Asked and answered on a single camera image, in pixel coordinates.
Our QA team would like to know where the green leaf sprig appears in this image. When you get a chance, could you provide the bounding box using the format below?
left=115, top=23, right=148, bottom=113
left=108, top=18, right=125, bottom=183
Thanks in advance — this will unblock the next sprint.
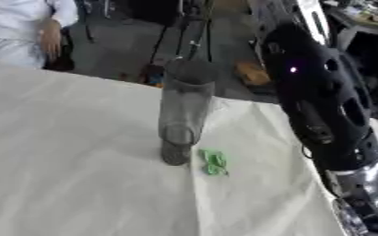
left=196, top=147, right=231, bottom=177

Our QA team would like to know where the orange object on floor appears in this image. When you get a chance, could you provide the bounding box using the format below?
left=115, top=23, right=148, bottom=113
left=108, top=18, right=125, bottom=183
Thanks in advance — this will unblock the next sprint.
left=234, top=60, right=273, bottom=87

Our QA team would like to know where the black tripod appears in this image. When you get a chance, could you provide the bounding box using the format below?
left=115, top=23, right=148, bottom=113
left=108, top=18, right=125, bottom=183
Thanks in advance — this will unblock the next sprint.
left=147, top=0, right=217, bottom=66

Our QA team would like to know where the person's hand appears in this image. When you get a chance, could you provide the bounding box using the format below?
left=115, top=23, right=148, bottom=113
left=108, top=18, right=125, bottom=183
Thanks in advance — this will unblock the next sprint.
left=37, top=18, right=64, bottom=63

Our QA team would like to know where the person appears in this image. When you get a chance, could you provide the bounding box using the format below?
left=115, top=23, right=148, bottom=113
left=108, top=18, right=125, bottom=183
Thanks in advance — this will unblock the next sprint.
left=0, top=0, right=79, bottom=70

